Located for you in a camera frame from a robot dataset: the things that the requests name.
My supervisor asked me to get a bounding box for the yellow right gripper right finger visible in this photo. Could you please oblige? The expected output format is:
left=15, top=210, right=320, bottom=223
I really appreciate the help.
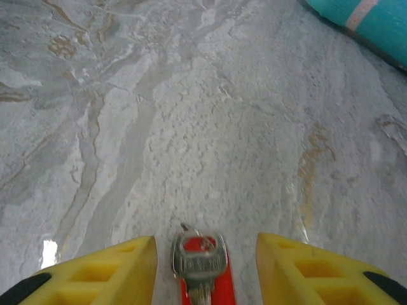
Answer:
left=256, top=233, right=407, bottom=305

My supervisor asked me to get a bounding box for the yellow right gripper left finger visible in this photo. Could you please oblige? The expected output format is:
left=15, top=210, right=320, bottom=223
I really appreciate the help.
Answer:
left=0, top=234, right=159, bottom=305

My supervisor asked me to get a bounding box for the key with red tag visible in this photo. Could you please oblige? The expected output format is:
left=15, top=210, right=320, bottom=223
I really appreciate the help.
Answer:
left=170, top=222, right=237, bottom=305

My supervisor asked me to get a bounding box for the teal cylinder with pale band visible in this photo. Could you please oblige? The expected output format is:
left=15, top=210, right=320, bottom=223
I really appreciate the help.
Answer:
left=300, top=0, right=407, bottom=72

